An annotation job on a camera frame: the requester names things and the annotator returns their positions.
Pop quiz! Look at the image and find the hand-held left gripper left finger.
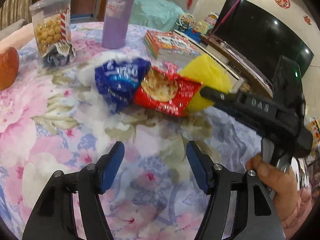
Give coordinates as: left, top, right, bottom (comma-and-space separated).
22, 141, 125, 240

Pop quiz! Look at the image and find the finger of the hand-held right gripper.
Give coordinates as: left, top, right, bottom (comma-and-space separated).
230, 77, 250, 94
199, 86, 242, 108

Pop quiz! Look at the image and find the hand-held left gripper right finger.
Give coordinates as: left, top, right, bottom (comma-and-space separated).
186, 140, 287, 240

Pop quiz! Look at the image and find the yellow ribbed sponge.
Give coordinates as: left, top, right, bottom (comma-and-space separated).
179, 54, 233, 113

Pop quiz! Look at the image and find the red cookie wrapper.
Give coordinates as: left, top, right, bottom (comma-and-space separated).
132, 64, 203, 117

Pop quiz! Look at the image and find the blue snack wrapper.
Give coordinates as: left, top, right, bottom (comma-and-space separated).
94, 57, 150, 114

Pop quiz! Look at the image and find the white tissue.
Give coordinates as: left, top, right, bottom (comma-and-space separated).
75, 51, 120, 98

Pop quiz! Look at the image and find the small blue white wrapper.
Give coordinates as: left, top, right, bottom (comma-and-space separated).
41, 42, 77, 68

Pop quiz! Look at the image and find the person's right hand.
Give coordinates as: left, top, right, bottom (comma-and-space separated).
245, 153, 302, 222

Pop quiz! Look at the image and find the floral tablecloth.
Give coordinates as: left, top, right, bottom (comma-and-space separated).
0, 21, 275, 240

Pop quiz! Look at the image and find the black flat television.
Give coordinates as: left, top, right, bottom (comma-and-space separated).
212, 0, 315, 79

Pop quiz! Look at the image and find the blue toy tray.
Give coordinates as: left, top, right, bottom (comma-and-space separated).
185, 27, 200, 42

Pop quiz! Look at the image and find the yellow toy house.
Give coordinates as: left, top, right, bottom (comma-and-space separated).
194, 20, 213, 34

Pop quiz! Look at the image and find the colourful cover book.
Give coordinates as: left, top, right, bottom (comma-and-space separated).
144, 29, 203, 67

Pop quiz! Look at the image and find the ferris wheel toy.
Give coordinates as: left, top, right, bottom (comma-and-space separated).
177, 12, 197, 30

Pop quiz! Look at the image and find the teal cover cloth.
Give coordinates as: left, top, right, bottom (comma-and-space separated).
127, 0, 185, 32

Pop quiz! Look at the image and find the purple drink bottle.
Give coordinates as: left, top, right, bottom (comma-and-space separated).
101, 0, 138, 50

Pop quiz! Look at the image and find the red apple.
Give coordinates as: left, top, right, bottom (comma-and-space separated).
0, 47, 20, 91

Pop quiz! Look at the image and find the clear snack jar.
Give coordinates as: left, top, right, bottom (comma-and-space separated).
29, 0, 73, 58

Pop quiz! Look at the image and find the light fabric sofa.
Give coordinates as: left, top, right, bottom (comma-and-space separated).
0, 19, 35, 53

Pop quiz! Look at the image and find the wooden glass sliding door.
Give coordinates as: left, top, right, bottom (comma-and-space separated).
45, 0, 105, 23

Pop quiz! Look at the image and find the beige patterned curtain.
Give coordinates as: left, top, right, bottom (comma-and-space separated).
0, 0, 35, 30

